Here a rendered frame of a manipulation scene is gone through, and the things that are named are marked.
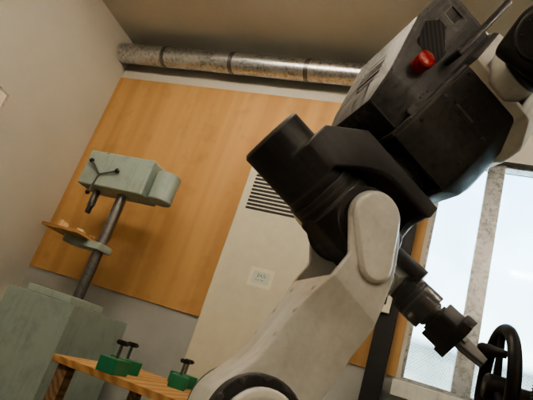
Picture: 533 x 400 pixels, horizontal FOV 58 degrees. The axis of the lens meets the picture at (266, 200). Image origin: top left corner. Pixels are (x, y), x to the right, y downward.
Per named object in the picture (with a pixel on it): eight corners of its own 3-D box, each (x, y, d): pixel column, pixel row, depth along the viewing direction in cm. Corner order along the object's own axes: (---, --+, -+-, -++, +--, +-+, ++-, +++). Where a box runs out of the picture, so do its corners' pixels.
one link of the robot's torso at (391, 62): (371, 55, 69) (490, -52, 83) (285, 136, 100) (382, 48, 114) (504, 207, 71) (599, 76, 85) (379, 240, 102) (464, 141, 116)
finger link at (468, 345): (480, 367, 97) (455, 344, 100) (487, 359, 99) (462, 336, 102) (485, 364, 96) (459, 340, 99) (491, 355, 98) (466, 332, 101)
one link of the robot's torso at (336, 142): (257, 143, 72) (329, 78, 79) (235, 167, 83) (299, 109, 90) (381, 278, 73) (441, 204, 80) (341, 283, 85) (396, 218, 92)
